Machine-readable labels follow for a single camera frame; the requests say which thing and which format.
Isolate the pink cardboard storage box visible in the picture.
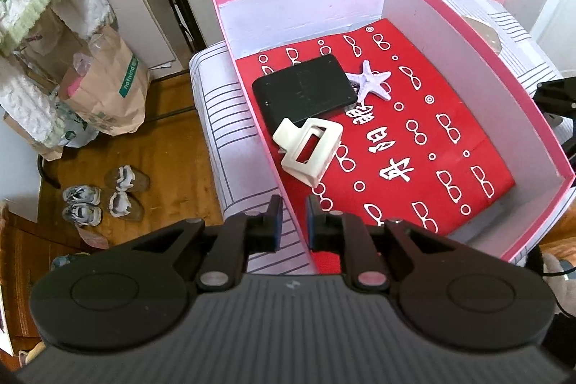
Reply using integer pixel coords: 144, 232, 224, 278
213, 0, 574, 263

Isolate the pale starfish ornament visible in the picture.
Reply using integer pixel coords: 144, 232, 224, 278
346, 59, 391, 104

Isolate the cream plastic hair claw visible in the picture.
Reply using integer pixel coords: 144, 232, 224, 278
273, 118, 344, 189

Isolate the red glasses-print flat box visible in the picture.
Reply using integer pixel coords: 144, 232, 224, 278
236, 19, 514, 236

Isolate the black rectangular case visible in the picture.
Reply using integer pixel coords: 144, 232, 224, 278
252, 55, 357, 135

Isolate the brown paper shopping bag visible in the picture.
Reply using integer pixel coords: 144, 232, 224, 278
58, 25, 150, 136

